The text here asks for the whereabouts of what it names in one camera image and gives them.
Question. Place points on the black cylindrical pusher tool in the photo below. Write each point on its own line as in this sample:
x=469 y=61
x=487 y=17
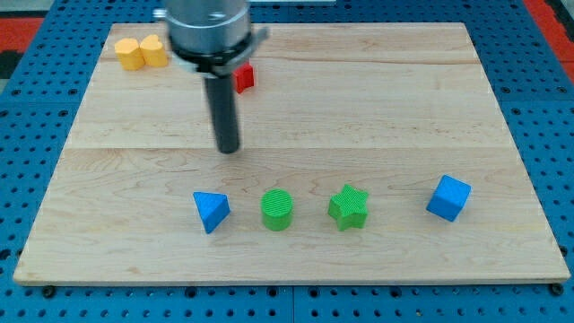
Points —
x=221 y=103

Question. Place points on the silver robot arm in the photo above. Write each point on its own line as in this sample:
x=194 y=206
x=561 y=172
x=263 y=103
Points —
x=214 y=38

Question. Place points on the green star block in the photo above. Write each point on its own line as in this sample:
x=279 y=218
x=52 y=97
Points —
x=349 y=208

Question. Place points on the red block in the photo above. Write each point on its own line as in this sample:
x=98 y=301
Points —
x=244 y=77

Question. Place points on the yellow heart block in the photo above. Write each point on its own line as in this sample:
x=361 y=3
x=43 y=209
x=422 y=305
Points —
x=153 y=50

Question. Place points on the yellow hexagon block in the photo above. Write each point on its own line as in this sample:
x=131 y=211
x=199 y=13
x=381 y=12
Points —
x=129 y=54

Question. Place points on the blue triangle block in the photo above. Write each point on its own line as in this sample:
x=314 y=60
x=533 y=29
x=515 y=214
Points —
x=213 y=208

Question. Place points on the green cylinder block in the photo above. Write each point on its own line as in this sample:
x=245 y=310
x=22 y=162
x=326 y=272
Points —
x=276 y=207

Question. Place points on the wooden board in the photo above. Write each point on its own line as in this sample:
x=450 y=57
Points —
x=388 y=108

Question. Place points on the blue cube block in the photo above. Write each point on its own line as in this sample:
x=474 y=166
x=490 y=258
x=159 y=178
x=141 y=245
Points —
x=449 y=198

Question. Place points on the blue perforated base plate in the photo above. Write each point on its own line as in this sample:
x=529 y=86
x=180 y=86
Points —
x=45 y=91

